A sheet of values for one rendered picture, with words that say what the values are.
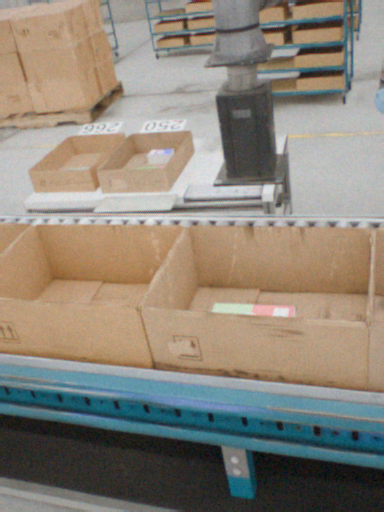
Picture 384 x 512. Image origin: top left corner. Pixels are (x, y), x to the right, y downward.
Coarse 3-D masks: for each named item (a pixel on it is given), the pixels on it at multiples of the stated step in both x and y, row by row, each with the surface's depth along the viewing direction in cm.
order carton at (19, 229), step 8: (0, 224) 137; (8, 224) 136; (16, 224) 135; (24, 224) 135; (0, 232) 138; (8, 232) 138; (16, 232) 137; (24, 232) 131; (0, 240) 140; (8, 240) 139; (16, 240) 128; (0, 248) 142; (0, 256) 123
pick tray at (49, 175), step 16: (64, 144) 248; (80, 144) 253; (96, 144) 251; (112, 144) 249; (48, 160) 236; (64, 160) 248; (80, 160) 249; (96, 160) 245; (32, 176) 223; (48, 176) 221; (64, 176) 218; (80, 176) 216; (96, 176) 219; (48, 192) 225; (64, 192) 223
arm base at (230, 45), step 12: (216, 36) 186; (228, 36) 181; (240, 36) 180; (252, 36) 181; (264, 36) 187; (216, 48) 186; (228, 48) 182; (240, 48) 181; (252, 48) 183; (264, 48) 185; (216, 60) 187; (228, 60) 184; (240, 60) 182
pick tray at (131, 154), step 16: (128, 144) 239; (144, 144) 242; (160, 144) 240; (176, 144) 238; (192, 144) 234; (112, 160) 224; (128, 160) 239; (144, 160) 237; (176, 160) 215; (112, 176) 210; (128, 176) 209; (144, 176) 207; (160, 176) 205; (176, 176) 215; (112, 192) 215; (128, 192) 213; (144, 192) 211; (160, 192) 209
